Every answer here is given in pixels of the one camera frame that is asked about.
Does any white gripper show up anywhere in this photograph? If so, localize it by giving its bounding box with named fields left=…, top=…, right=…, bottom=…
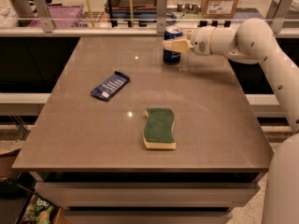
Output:
left=163, top=27, right=215, bottom=56

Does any blue pepsi can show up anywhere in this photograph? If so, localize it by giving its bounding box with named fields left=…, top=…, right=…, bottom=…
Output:
left=163, top=26, right=183, bottom=65

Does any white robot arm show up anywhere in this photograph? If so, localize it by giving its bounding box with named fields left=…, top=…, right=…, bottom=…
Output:
left=163, top=18, right=299, bottom=224

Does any cardboard box with label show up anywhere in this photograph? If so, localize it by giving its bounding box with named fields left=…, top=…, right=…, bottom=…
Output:
left=201, top=0, right=239, bottom=19

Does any green and yellow sponge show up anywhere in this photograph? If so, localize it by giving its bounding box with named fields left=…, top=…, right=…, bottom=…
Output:
left=143, top=108, right=177, bottom=150

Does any blue snack wrapper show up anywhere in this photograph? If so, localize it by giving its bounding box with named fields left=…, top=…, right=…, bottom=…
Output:
left=90, top=71, right=130, bottom=102

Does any purple plastic crate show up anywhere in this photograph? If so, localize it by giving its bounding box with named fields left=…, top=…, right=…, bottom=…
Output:
left=29, top=5, right=84, bottom=28

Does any upper white drawer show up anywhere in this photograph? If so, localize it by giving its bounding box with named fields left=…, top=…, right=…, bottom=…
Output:
left=36, top=182, right=260, bottom=208

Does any white drawer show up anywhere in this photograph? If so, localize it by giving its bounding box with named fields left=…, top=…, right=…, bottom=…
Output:
left=65, top=211, right=232, bottom=224
left=36, top=182, right=260, bottom=208

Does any glass railing with metal posts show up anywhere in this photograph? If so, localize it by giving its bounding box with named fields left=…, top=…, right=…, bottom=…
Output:
left=1, top=0, right=298, bottom=40

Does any lower white drawer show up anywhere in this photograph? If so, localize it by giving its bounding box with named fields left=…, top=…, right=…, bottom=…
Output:
left=65, top=211, right=232, bottom=224

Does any green snack bag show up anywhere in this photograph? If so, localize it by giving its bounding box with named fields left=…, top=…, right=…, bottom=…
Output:
left=20, top=194, right=57, bottom=224

